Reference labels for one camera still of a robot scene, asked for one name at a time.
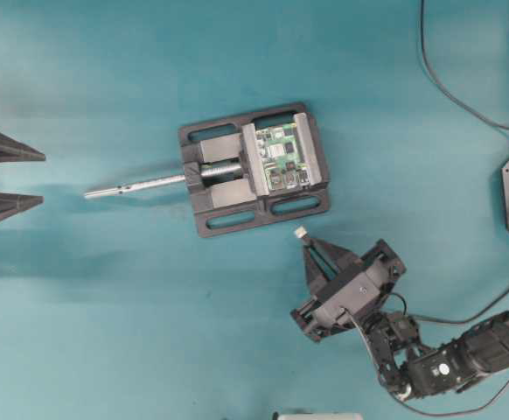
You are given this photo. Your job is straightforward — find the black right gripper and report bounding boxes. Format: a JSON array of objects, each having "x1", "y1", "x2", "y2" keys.
[{"x1": 290, "y1": 238, "x2": 406, "y2": 342}]

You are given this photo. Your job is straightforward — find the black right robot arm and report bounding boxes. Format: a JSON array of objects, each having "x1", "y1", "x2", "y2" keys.
[{"x1": 290, "y1": 233, "x2": 509, "y2": 401}]

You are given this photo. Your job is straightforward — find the green PCB board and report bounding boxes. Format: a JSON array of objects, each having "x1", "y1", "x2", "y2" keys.
[{"x1": 255, "y1": 122, "x2": 310, "y2": 192}]

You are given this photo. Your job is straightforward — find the black bench vise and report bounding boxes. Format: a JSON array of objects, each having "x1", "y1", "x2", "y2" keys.
[{"x1": 84, "y1": 101, "x2": 331, "y2": 237}]

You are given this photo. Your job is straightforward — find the white box bottom edge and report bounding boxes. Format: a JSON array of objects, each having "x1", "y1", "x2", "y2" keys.
[{"x1": 271, "y1": 412, "x2": 364, "y2": 420}]

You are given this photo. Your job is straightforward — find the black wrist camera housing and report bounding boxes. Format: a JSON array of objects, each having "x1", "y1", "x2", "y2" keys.
[{"x1": 313, "y1": 269, "x2": 383, "y2": 327}]

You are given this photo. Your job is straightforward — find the black camera cable on wrist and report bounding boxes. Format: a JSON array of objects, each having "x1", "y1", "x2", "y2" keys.
[{"x1": 344, "y1": 305, "x2": 509, "y2": 417}]

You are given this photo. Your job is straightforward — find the black cable top right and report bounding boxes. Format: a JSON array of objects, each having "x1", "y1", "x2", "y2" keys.
[{"x1": 419, "y1": 0, "x2": 509, "y2": 131}]

